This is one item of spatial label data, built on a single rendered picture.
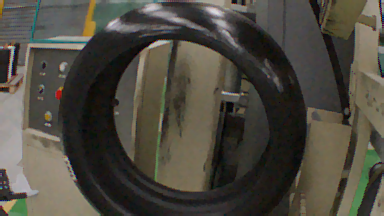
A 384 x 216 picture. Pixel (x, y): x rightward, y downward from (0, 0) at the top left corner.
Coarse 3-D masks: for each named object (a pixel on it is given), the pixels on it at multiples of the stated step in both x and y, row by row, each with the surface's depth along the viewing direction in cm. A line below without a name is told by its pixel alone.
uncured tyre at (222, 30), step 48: (96, 48) 108; (144, 48) 135; (240, 48) 103; (96, 96) 136; (288, 96) 105; (96, 144) 137; (288, 144) 105; (96, 192) 113; (144, 192) 139; (192, 192) 140; (240, 192) 135
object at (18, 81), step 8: (0, 48) 700; (8, 48) 703; (16, 48) 763; (0, 56) 682; (8, 56) 694; (16, 56) 769; (0, 64) 684; (8, 64) 700; (16, 64) 776; (0, 72) 687; (8, 72) 708; (0, 80) 690; (8, 80) 725; (16, 80) 734; (0, 88) 692; (16, 88) 730
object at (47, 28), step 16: (48, 0) 184; (64, 0) 183; (80, 0) 182; (96, 0) 181; (112, 0) 180; (128, 0) 179; (144, 0) 179; (48, 16) 185; (64, 16) 184; (80, 16) 183; (96, 16) 182; (112, 16) 181; (32, 32) 187; (48, 32) 186; (64, 32) 185; (80, 32) 184; (96, 32) 183
